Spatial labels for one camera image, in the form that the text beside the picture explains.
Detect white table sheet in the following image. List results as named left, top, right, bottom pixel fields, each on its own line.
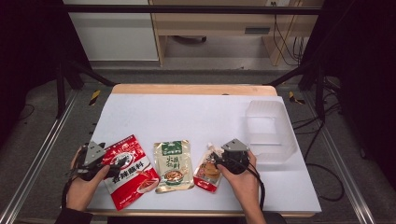
left=87, top=93, right=322, bottom=214

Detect spouted sauce pouch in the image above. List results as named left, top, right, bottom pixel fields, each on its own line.
left=192, top=142, right=225, bottom=194

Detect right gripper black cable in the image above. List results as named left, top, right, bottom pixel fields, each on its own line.
left=246, top=161, right=266, bottom=213

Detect black horizontal frame bar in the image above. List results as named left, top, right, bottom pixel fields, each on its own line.
left=62, top=4, right=323, bottom=16

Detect black curtain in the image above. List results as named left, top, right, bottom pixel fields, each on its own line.
left=298, top=0, right=396, bottom=188
left=0, top=0, right=92, bottom=147

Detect yellow-handled tool right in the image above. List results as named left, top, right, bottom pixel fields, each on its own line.
left=288, top=91, right=306, bottom=105

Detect aluminium rail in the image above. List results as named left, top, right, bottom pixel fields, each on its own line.
left=0, top=90, right=78, bottom=224
left=303, top=91, right=377, bottom=224

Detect light wooden desk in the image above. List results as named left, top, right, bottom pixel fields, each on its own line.
left=148, top=0, right=325, bottom=67

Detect red seasoning packet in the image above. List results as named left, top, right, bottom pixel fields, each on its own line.
left=102, top=133, right=161, bottom=212

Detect clear plastic container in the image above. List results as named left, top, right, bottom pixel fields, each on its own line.
left=244, top=99, right=298, bottom=165

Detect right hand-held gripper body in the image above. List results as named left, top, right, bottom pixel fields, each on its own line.
left=219, top=138, right=251, bottom=175

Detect white cabinet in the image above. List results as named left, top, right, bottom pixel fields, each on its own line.
left=63, top=0, right=160, bottom=62

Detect person's right hand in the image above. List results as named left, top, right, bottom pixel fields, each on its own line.
left=217, top=151, right=261, bottom=207

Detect yellow black tape strip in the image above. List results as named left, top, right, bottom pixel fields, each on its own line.
left=89, top=90, right=102, bottom=106

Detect beige green sauce packet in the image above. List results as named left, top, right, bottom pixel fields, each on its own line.
left=153, top=139, right=195, bottom=194

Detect person's left hand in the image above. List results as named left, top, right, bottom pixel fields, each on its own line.
left=65, top=147, right=110, bottom=213

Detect hanging desk cables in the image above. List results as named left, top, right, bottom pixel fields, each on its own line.
left=272, top=1, right=306, bottom=67

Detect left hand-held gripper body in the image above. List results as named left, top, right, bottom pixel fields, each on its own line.
left=74, top=140, right=110, bottom=182

